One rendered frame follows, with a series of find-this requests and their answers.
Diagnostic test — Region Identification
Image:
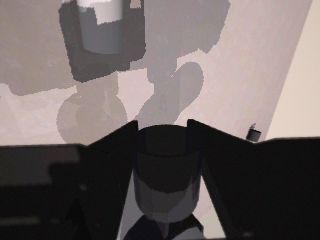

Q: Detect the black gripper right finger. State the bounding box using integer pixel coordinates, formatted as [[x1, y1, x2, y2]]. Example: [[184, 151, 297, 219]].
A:
[[187, 119, 320, 238]]

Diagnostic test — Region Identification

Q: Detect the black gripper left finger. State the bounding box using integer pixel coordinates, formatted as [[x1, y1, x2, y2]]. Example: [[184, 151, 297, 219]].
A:
[[0, 120, 138, 240]]

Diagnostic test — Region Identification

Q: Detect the grey cylinder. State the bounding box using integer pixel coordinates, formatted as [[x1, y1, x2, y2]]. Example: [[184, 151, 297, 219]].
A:
[[117, 170, 206, 240]]

